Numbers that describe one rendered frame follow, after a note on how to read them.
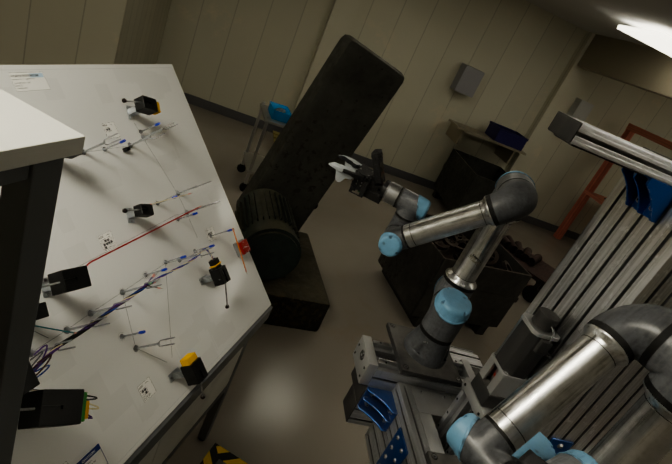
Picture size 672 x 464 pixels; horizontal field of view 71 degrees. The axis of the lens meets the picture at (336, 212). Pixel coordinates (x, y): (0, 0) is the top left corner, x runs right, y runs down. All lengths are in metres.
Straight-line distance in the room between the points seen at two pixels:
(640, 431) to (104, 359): 1.20
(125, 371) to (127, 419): 0.12
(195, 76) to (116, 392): 5.75
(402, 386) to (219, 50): 5.67
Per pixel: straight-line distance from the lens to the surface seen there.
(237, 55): 6.72
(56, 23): 4.90
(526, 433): 0.98
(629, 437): 1.10
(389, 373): 1.61
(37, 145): 0.49
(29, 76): 1.50
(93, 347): 1.38
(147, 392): 1.48
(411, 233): 1.46
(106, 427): 1.40
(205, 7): 6.69
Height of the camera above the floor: 2.06
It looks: 23 degrees down
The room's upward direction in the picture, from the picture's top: 24 degrees clockwise
